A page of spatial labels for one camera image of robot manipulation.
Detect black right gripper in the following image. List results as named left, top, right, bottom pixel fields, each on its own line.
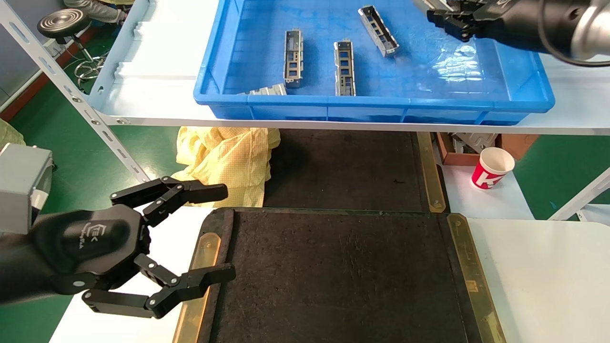
left=427, top=0, right=580, bottom=53

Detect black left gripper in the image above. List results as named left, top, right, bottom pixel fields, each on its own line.
left=31, top=176, right=237, bottom=320

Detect clear plastic film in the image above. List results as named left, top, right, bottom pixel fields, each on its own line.
left=414, top=42, right=479, bottom=91

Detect yellow checked garment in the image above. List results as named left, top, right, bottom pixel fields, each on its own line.
left=175, top=126, right=282, bottom=208

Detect blue plastic bin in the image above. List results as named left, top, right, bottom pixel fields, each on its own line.
left=193, top=0, right=556, bottom=126

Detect scrap metal pieces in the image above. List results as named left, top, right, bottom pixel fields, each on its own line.
left=450, top=133, right=498, bottom=154

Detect white metal shelf rack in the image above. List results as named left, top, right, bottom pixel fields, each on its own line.
left=0, top=0, right=610, bottom=222

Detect brown cardboard box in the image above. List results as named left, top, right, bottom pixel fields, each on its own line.
left=435, top=132, right=540, bottom=166

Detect black tray with brass edges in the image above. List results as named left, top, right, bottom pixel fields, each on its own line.
left=264, top=129, right=447, bottom=213
left=173, top=207, right=507, bottom=343

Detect red white paper cup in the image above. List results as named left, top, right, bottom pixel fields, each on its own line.
left=471, top=147, right=516, bottom=191

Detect white platform board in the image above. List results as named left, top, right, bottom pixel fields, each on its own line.
left=441, top=164, right=535, bottom=221

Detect pale yellow cloth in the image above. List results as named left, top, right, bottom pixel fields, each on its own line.
left=0, top=118, right=25, bottom=149

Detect person in grey trousers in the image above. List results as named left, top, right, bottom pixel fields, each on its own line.
left=63, top=0, right=135, bottom=24

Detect black round stool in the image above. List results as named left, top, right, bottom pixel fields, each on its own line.
left=37, top=9, right=115, bottom=87

